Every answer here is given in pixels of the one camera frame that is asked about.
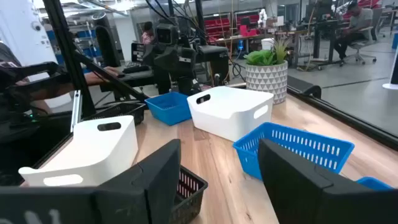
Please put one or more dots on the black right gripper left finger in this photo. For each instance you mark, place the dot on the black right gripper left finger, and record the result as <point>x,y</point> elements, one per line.
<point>124,202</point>

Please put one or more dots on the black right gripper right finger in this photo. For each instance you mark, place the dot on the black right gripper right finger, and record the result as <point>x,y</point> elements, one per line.
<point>311,202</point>

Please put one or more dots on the blue slotted plastic basket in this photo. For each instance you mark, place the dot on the blue slotted plastic basket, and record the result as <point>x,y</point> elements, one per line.
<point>245,165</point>
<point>373,183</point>
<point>168,115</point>

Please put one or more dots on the white plastic storage bin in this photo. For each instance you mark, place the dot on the white plastic storage bin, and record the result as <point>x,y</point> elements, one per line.
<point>230,121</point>
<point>102,149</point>

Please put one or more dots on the black slotted plastic basket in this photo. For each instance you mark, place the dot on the black slotted plastic basket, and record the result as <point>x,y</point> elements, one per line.
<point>136,116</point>
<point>186,214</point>

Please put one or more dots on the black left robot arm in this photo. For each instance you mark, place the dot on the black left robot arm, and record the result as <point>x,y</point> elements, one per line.
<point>211,62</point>

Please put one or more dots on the black desk tray stack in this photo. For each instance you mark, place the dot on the black desk tray stack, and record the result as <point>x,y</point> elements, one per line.
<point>136,53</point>

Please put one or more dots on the blue storage shelf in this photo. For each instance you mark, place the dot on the blue storage shelf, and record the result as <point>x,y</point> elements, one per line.
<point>90,51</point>

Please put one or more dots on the person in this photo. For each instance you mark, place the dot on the person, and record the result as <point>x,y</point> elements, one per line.
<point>147,37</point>
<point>360,18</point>
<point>9,59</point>

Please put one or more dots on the black keyboard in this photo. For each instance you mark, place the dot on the black keyboard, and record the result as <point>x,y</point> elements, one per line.
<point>136,69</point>

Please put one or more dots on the dark grey side desk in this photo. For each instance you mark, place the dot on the dark grey side desk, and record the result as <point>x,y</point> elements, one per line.
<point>140,79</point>

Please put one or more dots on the red bin storage rack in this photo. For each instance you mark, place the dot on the red bin storage rack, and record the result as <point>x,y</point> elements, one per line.
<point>217,26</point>
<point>248,20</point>

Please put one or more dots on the blue bottle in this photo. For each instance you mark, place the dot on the blue bottle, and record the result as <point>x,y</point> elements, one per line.
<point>240,45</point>

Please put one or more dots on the black cylindrical device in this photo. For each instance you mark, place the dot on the black cylindrical device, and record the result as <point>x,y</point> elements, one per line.
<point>107,46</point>

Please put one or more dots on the wooden workbench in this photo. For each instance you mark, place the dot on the wooden workbench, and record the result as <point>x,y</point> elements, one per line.
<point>248,38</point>

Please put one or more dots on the white cup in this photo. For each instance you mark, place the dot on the white cup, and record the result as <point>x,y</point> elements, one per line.
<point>266,43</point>

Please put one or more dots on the succulent in patterned white pot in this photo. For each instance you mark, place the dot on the succulent in patterned white pot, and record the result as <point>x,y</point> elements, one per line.
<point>267,81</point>

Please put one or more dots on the white display stand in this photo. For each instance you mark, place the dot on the white display stand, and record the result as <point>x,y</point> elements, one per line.
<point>393,84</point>

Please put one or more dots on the black standing desk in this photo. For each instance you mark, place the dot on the black standing desk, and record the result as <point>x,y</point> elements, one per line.
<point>329,25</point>

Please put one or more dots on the grey office chair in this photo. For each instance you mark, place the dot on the grey office chair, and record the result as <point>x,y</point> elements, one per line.
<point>360,43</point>

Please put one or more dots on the black aluminium table frame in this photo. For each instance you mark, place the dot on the black aluminium table frame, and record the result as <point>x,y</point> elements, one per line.
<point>68,46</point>

